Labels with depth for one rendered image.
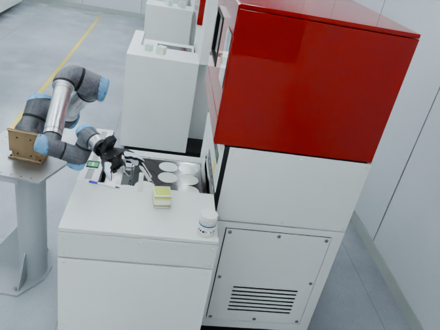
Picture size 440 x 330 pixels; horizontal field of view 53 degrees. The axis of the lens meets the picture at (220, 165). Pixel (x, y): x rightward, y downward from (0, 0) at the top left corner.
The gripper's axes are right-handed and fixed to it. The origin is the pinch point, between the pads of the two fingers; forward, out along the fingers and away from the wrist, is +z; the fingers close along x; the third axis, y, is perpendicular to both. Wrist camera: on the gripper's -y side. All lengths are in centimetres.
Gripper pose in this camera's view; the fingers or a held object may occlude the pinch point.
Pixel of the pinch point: (128, 169)
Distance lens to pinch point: 171.0
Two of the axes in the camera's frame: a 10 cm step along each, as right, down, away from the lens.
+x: -7.4, 4.7, -4.8
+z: 6.7, 5.2, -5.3
